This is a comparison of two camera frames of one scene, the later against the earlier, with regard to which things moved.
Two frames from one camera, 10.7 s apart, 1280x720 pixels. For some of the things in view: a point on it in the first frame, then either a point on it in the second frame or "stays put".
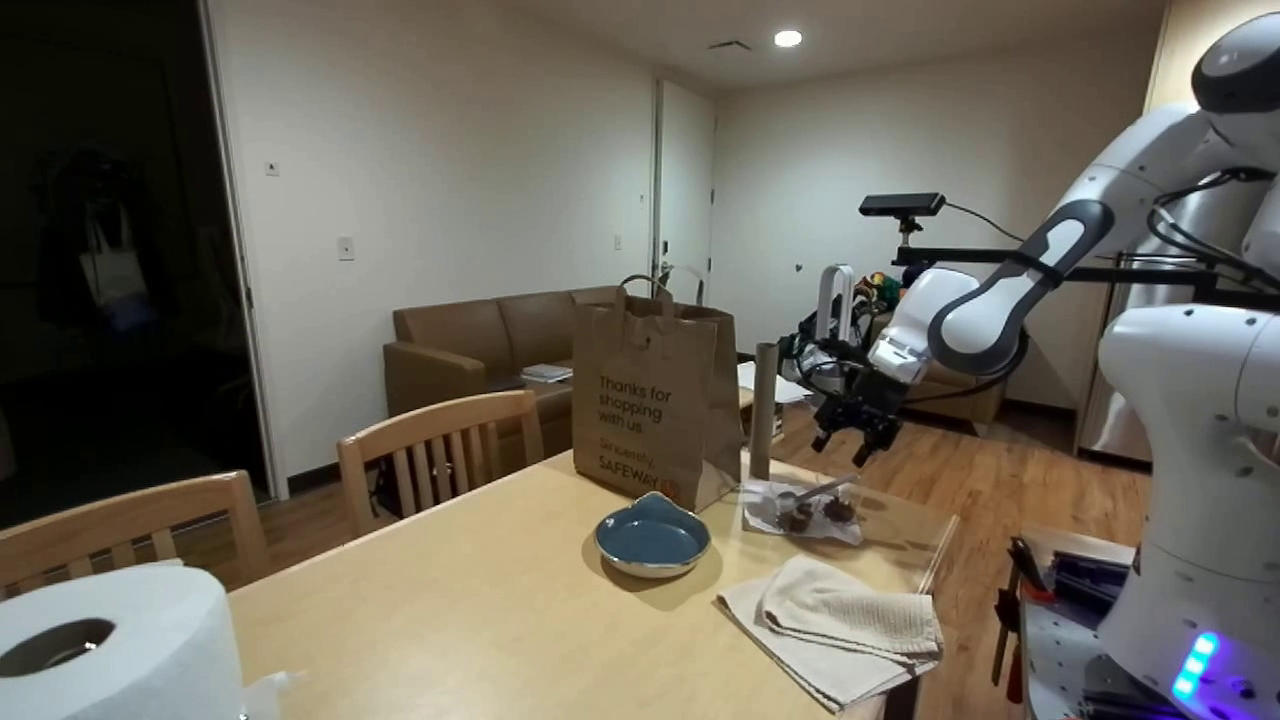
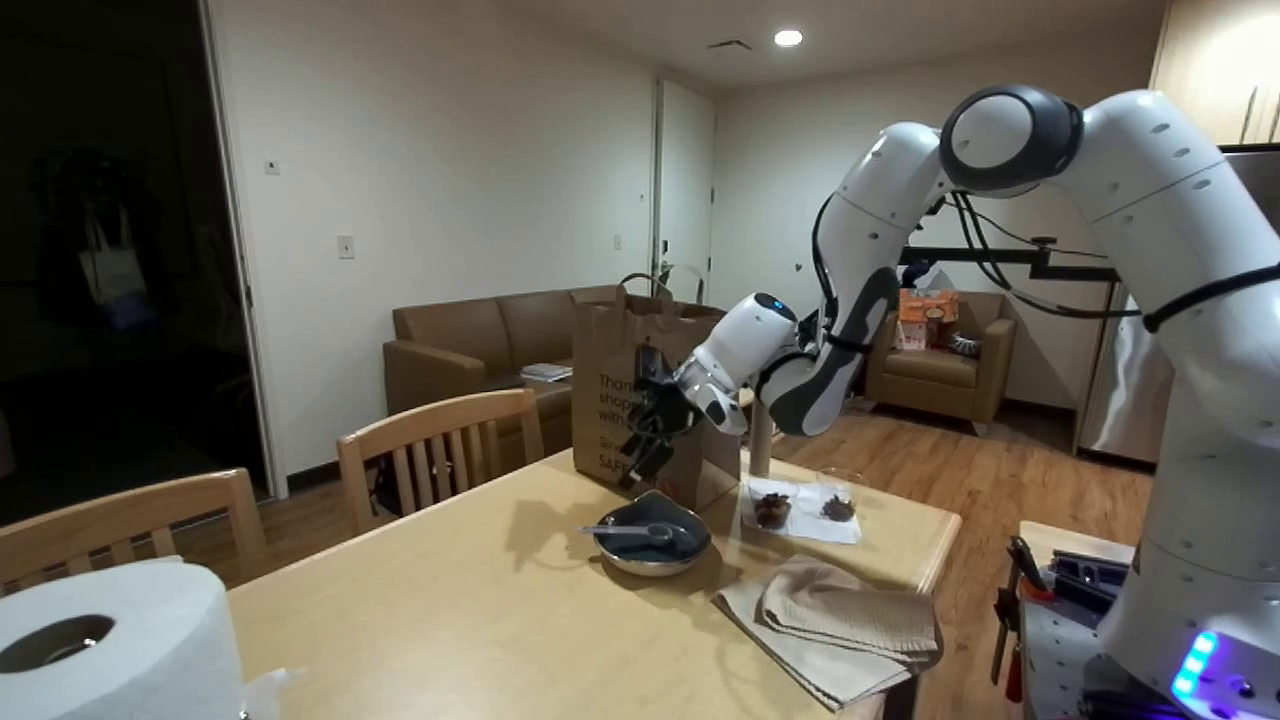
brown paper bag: x=658 y=394 stays put
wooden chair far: x=436 y=455 stays put
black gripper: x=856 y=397 to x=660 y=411
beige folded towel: x=843 y=634 stays put
